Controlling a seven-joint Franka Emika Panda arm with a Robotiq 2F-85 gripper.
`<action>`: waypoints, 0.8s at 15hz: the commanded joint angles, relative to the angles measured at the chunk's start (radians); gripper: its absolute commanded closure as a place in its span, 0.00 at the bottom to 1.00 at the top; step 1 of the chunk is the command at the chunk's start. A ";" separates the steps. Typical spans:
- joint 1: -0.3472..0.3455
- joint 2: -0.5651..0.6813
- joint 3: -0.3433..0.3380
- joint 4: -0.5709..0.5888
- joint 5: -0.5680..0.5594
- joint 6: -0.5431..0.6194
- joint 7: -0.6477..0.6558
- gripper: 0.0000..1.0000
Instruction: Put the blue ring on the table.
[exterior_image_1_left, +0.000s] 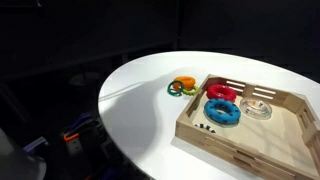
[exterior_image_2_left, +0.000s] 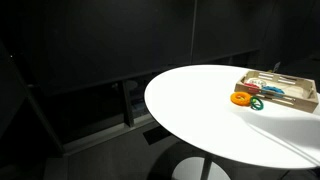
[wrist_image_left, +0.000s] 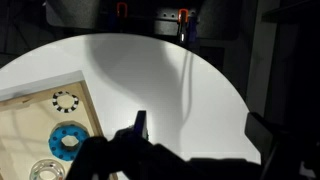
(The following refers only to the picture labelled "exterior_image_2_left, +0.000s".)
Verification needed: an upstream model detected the dark green ring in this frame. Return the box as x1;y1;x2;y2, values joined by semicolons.
249;95;265;111

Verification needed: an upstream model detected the wooden slatted tray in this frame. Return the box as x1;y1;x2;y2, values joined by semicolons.
234;70;319;113

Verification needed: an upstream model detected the black and white striped ring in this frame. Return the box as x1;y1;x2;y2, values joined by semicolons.
246;77;268;88

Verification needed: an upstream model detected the blue studded ring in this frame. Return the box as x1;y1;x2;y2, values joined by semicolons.
261;85;286;98

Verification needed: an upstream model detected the orange ring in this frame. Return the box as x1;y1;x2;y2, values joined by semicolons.
229;91;253;107

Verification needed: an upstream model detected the red ring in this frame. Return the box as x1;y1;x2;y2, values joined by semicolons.
243;82;261;93

